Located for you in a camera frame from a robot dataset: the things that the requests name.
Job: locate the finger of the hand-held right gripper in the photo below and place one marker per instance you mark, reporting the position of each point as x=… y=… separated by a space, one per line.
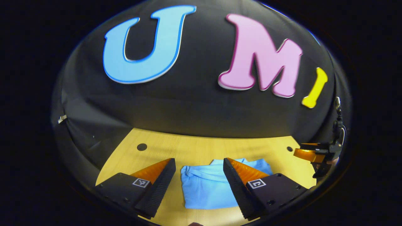
x=311 y=145
x=306 y=154

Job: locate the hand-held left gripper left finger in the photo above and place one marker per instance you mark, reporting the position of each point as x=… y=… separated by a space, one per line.
x=158 y=191

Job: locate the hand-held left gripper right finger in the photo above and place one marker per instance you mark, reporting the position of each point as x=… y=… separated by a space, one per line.
x=238 y=191

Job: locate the light blue T-shirt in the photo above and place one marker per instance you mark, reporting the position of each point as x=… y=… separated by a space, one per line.
x=204 y=188

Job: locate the black backdrop cloth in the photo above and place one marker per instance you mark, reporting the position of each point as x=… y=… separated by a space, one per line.
x=188 y=103

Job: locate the silver cloth clip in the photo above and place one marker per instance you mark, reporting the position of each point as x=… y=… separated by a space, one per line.
x=62 y=119

